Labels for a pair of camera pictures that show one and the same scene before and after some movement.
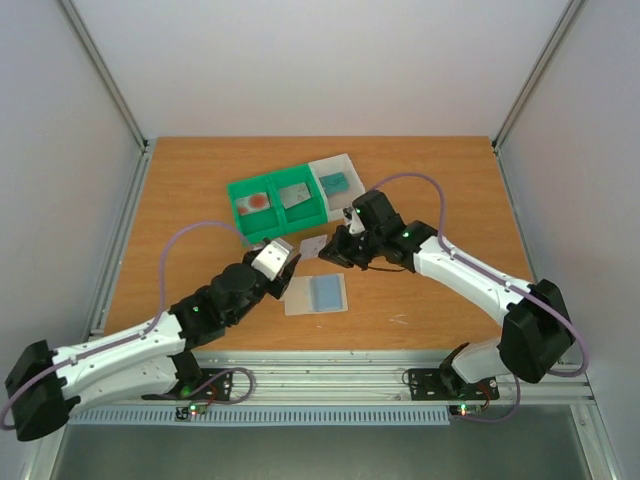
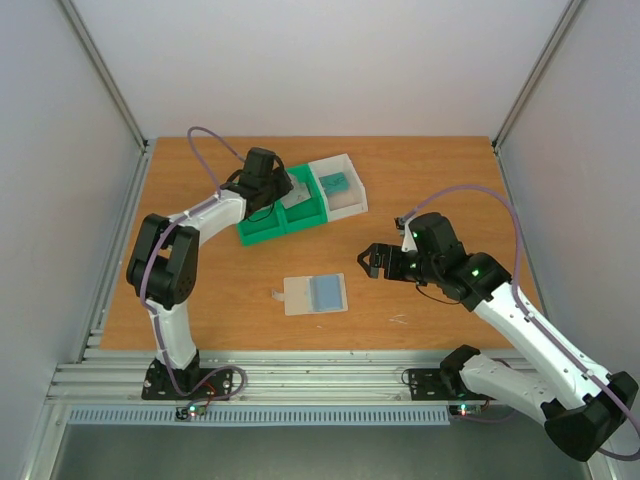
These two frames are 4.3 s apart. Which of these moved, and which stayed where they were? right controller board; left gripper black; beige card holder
Moved: left gripper black
Stayed: right controller board; beige card holder
